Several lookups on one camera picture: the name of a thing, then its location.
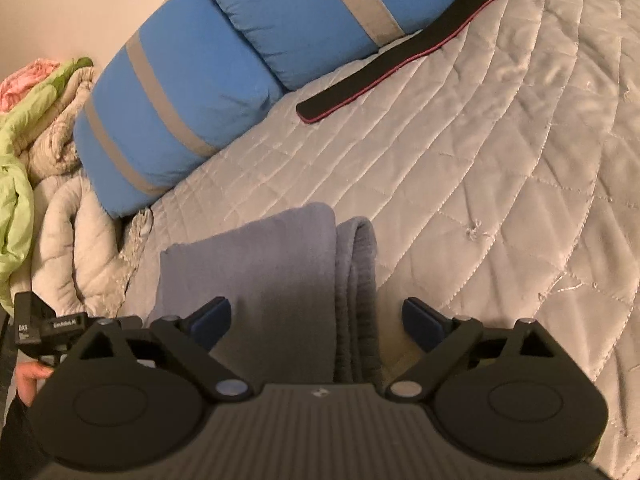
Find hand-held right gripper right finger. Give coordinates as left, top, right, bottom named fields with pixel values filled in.
left=387, top=296, right=568, bottom=403

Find blue pillow grey stripes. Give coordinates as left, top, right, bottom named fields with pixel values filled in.
left=74, top=0, right=287, bottom=219
left=194, top=0, right=483, bottom=92

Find person's left hand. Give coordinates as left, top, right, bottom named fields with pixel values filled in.
left=16, top=363, right=54, bottom=406

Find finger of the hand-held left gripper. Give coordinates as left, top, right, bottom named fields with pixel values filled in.
left=107, top=315, right=146, bottom=331

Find black strap red edge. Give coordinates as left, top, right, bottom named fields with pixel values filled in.
left=296, top=0, right=636, bottom=125

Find pink cloth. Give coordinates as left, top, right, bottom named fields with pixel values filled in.
left=0, top=58, right=61, bottom=113

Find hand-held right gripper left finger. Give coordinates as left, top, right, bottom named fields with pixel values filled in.
left=75, top=296, right=253, bottom=403

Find green blanket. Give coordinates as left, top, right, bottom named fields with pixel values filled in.
left=0, top=57, right=96, bottom=311

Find person's left forearm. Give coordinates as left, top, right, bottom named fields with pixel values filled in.
left=0, top=395, right=46, bottom=480

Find grey fleece pants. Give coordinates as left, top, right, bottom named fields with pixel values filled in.
left=157, top=202, right=386, bottom=386

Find beige comforter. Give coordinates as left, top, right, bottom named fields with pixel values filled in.
left=20, top=67, right=156, bottom=316

